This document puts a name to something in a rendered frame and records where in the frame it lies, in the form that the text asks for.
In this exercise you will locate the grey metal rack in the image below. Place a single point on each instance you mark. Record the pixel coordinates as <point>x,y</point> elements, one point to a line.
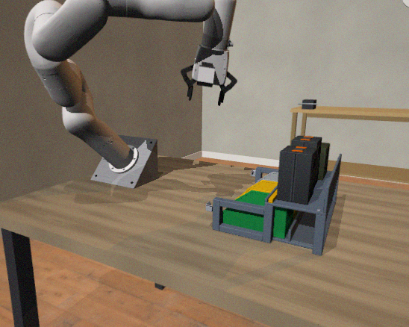
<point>301,232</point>

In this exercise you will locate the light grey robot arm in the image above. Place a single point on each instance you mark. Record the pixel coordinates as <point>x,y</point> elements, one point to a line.
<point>58,37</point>

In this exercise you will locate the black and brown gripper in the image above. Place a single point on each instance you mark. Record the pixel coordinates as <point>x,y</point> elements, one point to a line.
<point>215,56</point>

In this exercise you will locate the grey open bin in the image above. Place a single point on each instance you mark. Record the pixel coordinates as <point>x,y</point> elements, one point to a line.
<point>273,176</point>

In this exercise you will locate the green bin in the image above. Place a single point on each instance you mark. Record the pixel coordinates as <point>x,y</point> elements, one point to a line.
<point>283,218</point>

